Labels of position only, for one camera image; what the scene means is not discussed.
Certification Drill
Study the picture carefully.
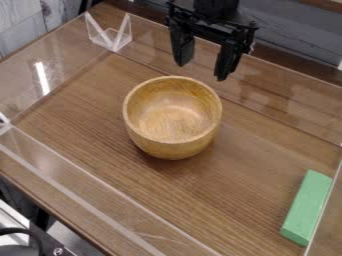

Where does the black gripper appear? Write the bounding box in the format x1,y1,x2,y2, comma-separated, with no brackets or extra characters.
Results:
167,0,259,81

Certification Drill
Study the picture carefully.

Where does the green rectangular block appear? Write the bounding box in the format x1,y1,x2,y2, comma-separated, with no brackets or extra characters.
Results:
279,170,333,247

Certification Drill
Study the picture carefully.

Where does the brown wooden bowl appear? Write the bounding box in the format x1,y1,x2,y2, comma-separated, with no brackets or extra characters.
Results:
123,76,223,160

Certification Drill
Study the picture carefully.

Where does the clear acrylic corner bracket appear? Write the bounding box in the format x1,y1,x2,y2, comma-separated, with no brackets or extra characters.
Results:
84,12,132,52

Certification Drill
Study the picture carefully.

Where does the clear acrylic tray wall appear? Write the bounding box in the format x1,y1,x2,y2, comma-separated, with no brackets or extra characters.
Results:
0,113,222,256

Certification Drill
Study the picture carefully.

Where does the black metal table bracket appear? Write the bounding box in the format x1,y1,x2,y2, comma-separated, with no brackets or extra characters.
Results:
30,223,76,256

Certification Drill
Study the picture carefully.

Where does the black cable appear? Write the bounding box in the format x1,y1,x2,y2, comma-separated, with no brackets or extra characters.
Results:
0,227,46,256

